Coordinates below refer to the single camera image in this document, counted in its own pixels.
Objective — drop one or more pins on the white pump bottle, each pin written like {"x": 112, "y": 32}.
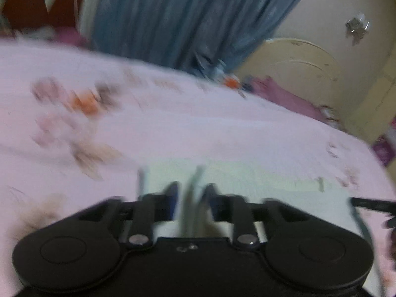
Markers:
{"x": 221, "y": 68}

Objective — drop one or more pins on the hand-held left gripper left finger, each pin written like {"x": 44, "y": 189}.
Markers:
{"x": 171, "y": 199}

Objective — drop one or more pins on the pink floral bed sheet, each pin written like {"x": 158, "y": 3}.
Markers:
{"x": 185, "y": 123}

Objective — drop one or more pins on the large pink wall poster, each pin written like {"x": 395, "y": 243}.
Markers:
{"x": 386, "y": 148}

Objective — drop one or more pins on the cream arched headboard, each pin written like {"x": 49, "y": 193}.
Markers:
{"x": 294, "y": 68}

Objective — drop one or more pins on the light green long-sleeved shirt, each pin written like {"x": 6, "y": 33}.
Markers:
{"x": 278, "y": 176}

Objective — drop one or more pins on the red heart-shaped headboard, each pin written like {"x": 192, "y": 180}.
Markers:
{"x": 24, "y": 6}

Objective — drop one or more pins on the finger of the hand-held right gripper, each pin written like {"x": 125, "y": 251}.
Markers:
{"x": 390, "y": 222}
{"x": 374, "y": 204}

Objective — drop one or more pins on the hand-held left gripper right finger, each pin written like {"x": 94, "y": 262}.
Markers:
{"x": 212, "y": 199}

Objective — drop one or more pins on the glass wall lamp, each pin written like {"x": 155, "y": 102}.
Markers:
{"x": 357, "y": 26}

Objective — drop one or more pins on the wide blue-grey curtain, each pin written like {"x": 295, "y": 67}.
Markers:
{"x": 185, "y": 15}

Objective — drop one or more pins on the floral patterned pillow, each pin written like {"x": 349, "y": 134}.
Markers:
{"x": 330, "y": 116}

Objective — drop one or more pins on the small purple cloth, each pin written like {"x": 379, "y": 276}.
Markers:
{"x": 72, "y": 37}

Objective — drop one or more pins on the cream wardrobe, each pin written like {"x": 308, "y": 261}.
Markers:
{"x": 374, "y": 108}

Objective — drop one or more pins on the large purple cloth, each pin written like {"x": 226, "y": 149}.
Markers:
{"x": 287, "y": 99}

